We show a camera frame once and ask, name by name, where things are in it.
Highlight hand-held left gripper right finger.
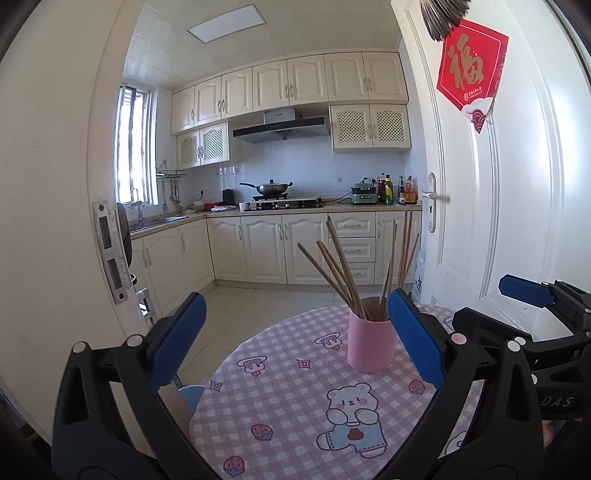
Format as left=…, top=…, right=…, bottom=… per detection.
left=369, top=288, right=546, bottom=480

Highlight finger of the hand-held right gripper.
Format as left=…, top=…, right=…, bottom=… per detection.
left=499, top=274, right=591, bottom=324
left=451, top=307, right=591, bottom=371

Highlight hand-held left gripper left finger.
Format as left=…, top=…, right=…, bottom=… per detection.
left=52, top=292, right=220, bottom=480

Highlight pink cup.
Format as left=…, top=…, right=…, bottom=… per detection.
left=347, top=296, right=399, bottom=374

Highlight bunch of wooden chopsticks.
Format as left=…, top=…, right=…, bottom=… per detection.
left=297, top=210, right=420, bottom=320

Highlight blue plastic bucket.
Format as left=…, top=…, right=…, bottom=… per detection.
left=178, top=385, right=205, bottom=416

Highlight metal door strike plate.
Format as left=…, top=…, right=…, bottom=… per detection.
left=105, top=256, right=130, bottom=305
left=93, top=202, right=116, bottom=257

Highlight pink checkered tablecloth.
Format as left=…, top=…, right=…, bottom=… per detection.
left=188, top=302, right=485, bottom=480

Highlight white door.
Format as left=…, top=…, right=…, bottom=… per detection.
left=390, top=0, right=573, bottom=352

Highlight metal kitchen sink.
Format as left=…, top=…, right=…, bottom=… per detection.
left=129, top=215, right=190, bottom=232

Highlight cream base cabinets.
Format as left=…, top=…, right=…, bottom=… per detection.
left=129, top=205, right=423, bottom=319

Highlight row of sauce bottles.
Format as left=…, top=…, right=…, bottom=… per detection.
left=378, top=173, right=420, bottom=206

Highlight green electric cooker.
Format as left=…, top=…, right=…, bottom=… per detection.
left=349, top=182, right=380, bottom=206

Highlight gas stove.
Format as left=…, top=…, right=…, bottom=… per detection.
left=252, top=196, right=326, bottom=210

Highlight metal wok with lid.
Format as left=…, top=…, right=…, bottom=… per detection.
left=239, top=179, right=294, bottom=197

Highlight narrow lattice door cabinet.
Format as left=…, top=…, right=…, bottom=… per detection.
left=177, top=121, right=230, bottom=170

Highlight kitchen window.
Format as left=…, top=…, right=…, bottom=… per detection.
left=115, top=83, right=158, bottom=206

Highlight wide lattice door cabinet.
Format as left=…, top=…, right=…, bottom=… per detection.
left=329, top=104, right=411, bottom=152

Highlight red paper door decoration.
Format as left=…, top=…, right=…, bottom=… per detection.
left=436, top=18, right=509, bottom=134

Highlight range hood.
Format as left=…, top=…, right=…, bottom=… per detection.
left=232, top=107, right=331, bottom=145

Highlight feather fan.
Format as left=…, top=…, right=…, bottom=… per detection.
left=418, top=0, right=472, bottom=41

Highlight ceiling light panel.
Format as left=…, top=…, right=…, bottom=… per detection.
left=187, top=4, right=269, bottom=44

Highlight metal door handle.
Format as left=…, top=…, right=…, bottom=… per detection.
left=421, top=172, right=452, bottom=234

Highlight metal wall utensil rack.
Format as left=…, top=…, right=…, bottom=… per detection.
left=156, top=160, right=188, bottom=210

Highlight cream upper wall cabinets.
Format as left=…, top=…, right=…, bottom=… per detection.
left=171, top=52, right=409, bottom=136

